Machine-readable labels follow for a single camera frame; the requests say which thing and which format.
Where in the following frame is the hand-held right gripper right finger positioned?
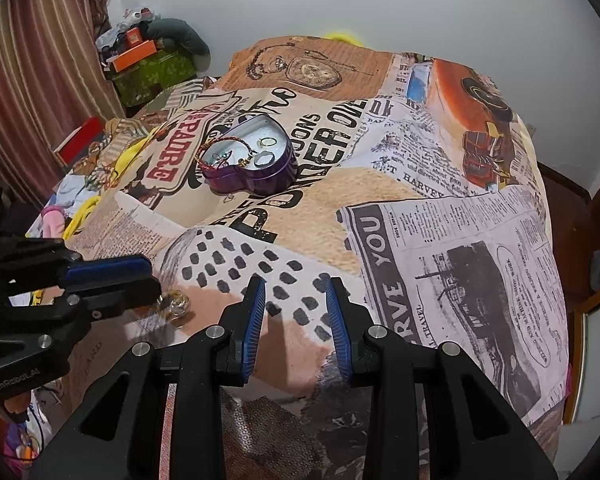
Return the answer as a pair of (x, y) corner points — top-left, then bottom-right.
(325, 276), (556, 480)

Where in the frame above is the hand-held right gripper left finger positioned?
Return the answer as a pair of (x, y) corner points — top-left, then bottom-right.
(30, 276), (267, 480)

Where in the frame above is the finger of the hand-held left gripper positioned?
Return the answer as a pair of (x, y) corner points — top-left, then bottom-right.
(0, 238), (151, 307)
(0, 277), (162, 357)

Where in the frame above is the purple heart-shaped tin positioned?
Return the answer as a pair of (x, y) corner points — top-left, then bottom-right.
(199, 113), (299, 197)

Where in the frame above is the red braided bracelet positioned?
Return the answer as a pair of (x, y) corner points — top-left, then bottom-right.
(195, 131), (257, 171)

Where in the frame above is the cartoon printed sheet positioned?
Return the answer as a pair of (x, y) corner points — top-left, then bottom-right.
(0, 390), (77, 467)

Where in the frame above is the pink cloth item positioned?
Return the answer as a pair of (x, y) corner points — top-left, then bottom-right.
(42, 204), (69, 237)

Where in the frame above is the newspaper printed blanket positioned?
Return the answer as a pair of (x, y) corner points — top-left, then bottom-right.
(25, 35), (572, 480)

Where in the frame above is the red box with white lid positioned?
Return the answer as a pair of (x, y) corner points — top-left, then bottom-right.
(53, 116), (106, 166)

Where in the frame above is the orange box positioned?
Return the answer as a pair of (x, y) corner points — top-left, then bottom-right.
(110, 40), (159, 74)

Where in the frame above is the striped brown curtain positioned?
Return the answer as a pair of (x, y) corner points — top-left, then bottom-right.
(0, 0), (127, 207)

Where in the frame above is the pile of plastic bags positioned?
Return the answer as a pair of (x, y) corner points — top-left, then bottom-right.
(94, 7), (156, 61)

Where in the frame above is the grey plush cushion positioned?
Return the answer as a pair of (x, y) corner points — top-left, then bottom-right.
(147, 18), (211, 59)

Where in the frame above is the yellow plastic object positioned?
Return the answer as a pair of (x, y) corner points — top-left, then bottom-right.
(324, 31), (364, 46)

